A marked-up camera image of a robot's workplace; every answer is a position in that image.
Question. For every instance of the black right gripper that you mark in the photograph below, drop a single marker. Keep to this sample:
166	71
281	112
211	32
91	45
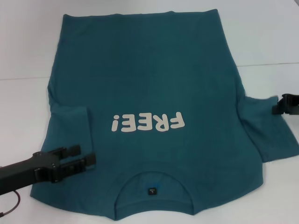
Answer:
294	105

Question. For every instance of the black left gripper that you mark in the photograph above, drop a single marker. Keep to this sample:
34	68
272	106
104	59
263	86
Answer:
28	170

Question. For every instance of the teal T-shirt with FREE print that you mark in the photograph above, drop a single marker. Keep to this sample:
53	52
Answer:
144	81

